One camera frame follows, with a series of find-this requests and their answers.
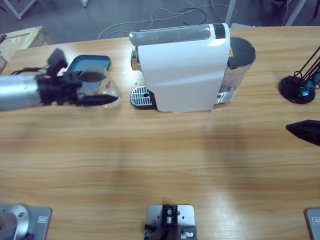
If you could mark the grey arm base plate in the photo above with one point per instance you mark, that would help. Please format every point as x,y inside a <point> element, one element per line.
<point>313,225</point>
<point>40,220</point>

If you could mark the teal coffee capsule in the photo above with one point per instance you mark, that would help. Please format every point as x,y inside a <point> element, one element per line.
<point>318,77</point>
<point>311,85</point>

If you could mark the clear drinking glass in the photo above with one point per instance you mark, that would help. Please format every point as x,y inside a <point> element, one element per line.
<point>110,90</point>

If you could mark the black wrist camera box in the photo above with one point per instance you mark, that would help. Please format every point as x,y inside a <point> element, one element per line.
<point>58,61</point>

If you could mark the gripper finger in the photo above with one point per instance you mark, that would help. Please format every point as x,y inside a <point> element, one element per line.
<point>307,131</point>

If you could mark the wooden crate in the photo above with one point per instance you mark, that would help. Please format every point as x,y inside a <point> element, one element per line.
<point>22,40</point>

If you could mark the white capsule coffee machine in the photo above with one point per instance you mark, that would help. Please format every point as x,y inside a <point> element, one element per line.
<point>180,75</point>

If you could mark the black capsule holder with rods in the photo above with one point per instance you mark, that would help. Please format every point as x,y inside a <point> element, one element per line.
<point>295,90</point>

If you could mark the teal plastic tray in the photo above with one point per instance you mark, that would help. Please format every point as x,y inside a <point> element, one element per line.
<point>100,60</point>

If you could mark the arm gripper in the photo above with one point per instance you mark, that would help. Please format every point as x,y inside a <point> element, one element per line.
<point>57,87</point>

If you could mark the grey mount plate with post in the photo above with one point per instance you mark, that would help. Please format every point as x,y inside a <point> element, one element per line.
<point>185,212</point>

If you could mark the grey coffee machine lever lid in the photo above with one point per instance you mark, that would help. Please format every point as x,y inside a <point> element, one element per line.
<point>170,36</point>

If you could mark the white metal frame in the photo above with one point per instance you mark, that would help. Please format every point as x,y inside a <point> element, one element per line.
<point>19,15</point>
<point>85,3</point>

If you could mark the clear water tank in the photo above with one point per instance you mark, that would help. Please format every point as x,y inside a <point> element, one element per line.
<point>237,65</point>

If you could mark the drip tray with metal grille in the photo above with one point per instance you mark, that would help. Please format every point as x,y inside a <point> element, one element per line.
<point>141,97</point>

